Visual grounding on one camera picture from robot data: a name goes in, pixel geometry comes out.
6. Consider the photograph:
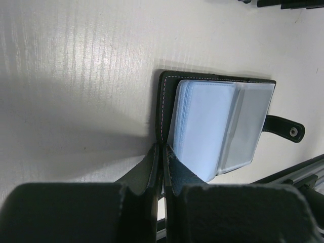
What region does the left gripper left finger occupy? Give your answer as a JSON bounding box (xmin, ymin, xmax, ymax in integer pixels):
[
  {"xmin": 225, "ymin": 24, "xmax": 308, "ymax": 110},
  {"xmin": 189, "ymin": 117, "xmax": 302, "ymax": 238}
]
[{"xmin": 0, "ymin": 143, "xmax": 160, "ymax": 243}]

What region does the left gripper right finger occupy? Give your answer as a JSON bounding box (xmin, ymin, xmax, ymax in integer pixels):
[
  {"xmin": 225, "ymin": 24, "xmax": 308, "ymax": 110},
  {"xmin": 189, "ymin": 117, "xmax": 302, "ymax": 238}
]
[{"xmin": 161, "ymin": 144, "xmax": 319, "ymax": 243}]

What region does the black leather card holder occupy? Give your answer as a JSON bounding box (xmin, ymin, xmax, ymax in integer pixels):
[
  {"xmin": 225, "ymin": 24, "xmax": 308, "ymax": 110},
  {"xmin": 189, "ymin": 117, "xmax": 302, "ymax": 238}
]
[{"xmin": 157, "ymin": 70, "xmax": 306, "ymax": 183}]

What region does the black card tray box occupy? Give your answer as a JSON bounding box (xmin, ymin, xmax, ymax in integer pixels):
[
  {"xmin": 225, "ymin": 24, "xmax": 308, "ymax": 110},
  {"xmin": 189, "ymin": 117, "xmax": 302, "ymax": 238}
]
[{"xmin": 256, "ymin": 0, "xmax": 324, "ymax": 10}]

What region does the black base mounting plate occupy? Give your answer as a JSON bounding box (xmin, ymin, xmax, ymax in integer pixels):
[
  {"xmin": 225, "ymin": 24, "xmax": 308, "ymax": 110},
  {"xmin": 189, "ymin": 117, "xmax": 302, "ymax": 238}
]
[{"xmin": 256, "ymin": 155, "xmax": 323, "ymax": 205}]

